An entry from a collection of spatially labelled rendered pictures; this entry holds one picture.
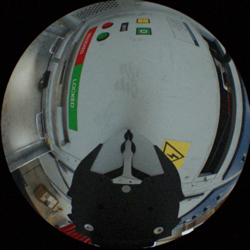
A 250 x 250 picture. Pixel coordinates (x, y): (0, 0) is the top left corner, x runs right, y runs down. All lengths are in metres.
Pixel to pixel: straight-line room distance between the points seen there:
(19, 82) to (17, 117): 0.13
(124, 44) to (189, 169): 0.28
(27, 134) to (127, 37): 0.45
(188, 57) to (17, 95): 0.50
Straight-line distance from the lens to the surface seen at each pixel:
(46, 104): 0.35
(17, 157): 0.44
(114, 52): 0.18
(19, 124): 0.41
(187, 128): 0.15
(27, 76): 0.42
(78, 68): 0.23
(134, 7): 0.49
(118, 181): 0.31
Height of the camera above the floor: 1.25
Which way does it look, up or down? 15 degrees down
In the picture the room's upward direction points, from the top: 98 degrees clockwise
